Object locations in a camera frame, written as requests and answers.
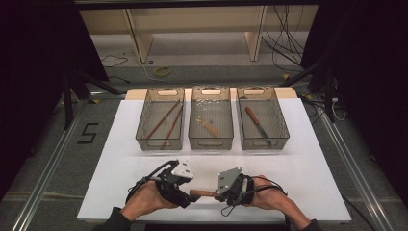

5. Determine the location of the brown wooden chopstick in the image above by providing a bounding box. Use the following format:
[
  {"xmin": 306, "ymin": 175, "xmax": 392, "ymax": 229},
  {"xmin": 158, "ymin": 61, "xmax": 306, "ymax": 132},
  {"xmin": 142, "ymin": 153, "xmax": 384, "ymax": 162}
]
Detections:
[
  {"xmin": 161, "ymin": 106, "xmax": 184, "ymax": 150},
  {"xmin": 144, "ymin": 99, "xmax": 182, "ymax": 141}
]

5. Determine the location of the bundle of black cables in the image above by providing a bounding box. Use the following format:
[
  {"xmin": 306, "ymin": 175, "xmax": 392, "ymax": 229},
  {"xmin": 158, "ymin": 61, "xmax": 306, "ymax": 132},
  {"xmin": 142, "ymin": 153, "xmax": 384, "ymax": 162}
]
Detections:
[{"xmin": 261, "ymin": 5, "xmax": 310, "ymax": 73}]

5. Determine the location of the light wooden desk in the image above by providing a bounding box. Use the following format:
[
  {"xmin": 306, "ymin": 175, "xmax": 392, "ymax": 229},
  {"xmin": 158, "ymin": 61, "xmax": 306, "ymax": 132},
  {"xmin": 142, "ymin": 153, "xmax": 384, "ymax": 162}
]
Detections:
[{"xmin": 77, "ymin": 4, "xmax": 319, "ymax": 64}]

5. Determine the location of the light orange plastic spoon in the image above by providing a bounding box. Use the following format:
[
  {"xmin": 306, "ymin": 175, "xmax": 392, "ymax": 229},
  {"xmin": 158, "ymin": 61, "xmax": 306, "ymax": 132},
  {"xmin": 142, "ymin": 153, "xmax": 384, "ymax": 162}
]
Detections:
[{"xmin": 195, "ymin": 115, "xmax": 221, "ymax": 138}]

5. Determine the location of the wooden-handled knife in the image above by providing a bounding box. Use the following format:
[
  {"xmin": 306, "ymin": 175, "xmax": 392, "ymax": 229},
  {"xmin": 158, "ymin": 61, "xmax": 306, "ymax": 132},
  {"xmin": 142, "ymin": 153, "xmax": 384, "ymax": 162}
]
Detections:
[{"xmin": 244, "ymin": 106, "xmax": 272, "ymax": 145}]

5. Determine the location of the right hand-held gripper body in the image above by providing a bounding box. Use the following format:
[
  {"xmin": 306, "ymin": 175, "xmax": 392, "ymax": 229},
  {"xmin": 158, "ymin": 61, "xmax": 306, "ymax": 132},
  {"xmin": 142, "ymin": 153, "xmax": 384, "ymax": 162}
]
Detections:
[{"xmin": 215, "ymin": 167, "xmax": 256, "ymax": 206}]

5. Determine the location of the white table sheet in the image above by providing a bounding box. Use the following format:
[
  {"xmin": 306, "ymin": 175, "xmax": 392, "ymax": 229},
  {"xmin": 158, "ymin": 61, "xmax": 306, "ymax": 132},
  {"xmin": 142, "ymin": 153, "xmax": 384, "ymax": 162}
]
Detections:
[{"xmin": 76, "ymin": 96, "xmax": 352, "ymax": 224}]

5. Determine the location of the clear grey plastic bin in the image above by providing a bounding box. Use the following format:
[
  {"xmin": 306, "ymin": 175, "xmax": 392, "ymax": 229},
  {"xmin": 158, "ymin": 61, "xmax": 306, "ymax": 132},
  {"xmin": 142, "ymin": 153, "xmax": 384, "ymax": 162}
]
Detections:
[
  {"xmin": 135, "ymin": 87, "xmax": 186, "ymax": 151},
  {"xmin": 188, "ymin": 86, "xmax": 235, "ymax": 151},
  {"xmin": 236, "ymin": 86, "xmax": 291, "ymax": 151}
]

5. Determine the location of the person's right hand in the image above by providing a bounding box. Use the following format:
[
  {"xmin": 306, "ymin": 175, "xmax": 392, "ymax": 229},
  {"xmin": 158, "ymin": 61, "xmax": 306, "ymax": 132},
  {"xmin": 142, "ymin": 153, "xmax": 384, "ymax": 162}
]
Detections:
[{"xmin": 249, "ymin": 174, "xmax": 294, "ymax": 215}]

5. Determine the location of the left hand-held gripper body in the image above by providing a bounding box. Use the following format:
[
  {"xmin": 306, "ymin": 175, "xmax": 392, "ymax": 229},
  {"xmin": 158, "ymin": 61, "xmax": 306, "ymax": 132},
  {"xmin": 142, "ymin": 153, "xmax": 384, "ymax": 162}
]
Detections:
[{"xmin": 156, "ymin": 161, "xmax": 195, "ymax": 208}]

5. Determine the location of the yellow tape roll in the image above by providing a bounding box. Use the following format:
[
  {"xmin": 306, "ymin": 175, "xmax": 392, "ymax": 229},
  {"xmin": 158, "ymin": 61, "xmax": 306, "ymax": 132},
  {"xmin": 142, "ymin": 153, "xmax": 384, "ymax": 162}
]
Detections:
[{"xmin": 153, "ymin": 65, "xmax": 172, "ymax": 78}]

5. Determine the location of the wooden-handled fork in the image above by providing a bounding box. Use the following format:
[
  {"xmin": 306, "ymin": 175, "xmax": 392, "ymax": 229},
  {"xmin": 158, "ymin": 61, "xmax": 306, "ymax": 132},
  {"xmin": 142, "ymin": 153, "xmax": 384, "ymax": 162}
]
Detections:
[{"xmin": 189, "ymin": 189, "xmax": 221, "ymax": 198}]

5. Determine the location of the white floor cable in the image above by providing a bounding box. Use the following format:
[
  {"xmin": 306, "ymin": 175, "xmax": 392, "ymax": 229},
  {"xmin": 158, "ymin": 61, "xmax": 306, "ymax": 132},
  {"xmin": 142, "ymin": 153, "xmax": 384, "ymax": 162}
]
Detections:
[{"xmin": 123, "ymin": 51, "xmax": 171, "ymax": 83}]

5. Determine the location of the black curtain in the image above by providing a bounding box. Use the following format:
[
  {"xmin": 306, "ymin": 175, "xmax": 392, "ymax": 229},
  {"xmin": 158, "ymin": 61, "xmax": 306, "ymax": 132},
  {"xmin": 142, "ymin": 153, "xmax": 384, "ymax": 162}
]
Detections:
[
  {"xmin": 301, "ymin": 0, "xmax": 408, "ymax": 196},
  {"xmin": 0, "ymin": 0, "xmax": 109, "ymax": 201}
]

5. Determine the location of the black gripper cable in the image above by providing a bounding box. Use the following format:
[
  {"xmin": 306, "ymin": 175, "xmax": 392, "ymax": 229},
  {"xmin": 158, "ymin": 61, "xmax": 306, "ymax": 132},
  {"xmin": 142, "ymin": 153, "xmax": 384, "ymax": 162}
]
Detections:
[
  {"xmin": 220, "ymin": 175, "xmax": 289, "ymax": 218},
  {"xmin": 125, "ymin": 159, "xmax": 179, "ymax": 204}
]

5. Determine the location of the black metal stand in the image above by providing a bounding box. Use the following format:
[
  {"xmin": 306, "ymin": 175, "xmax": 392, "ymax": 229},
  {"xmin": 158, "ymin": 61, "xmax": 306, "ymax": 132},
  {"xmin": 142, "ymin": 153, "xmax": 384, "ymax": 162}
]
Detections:
[
  {"xmin": 280, "ymin": 57, "xmax": 337, "ymax": 123},
  {"xmin": 62, "ymin": 68, "xmax": 121, "ymax": 131}
]

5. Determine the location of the thin black floor cable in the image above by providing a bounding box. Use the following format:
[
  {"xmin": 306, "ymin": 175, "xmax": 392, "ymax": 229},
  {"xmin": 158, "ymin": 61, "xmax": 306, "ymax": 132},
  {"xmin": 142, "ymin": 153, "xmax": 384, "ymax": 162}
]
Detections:
[{"xmin": 99, "ymin": 54, "xmax": 129, "ymax": 68}]

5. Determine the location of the aluminium floor rail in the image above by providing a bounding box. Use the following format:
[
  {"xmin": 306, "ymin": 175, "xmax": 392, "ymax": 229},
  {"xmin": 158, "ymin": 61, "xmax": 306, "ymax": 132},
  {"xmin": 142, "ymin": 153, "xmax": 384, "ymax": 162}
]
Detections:
[
  {"xmin": 11, "ymin": 99, "xmax": 91, "ymax": 231},
  {"xmin": 316, "ymin": 105, "xmax": 395, "ymax": 231}
]

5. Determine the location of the person's left hand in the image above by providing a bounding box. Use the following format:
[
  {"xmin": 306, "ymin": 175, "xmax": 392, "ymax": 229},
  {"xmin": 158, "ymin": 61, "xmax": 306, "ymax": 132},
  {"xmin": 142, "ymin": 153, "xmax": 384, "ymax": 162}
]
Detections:
[{"xmin": 123, "ymin": 181, "xmax": 179, "ymax": 221}]

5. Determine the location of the white plug with cable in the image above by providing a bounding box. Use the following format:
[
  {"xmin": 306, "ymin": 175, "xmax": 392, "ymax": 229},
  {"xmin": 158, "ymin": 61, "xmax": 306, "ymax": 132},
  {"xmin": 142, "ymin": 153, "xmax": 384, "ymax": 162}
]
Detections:
[{"xmin": 331, "ymin": 96, "xmax": 348, "ymax": 122}]

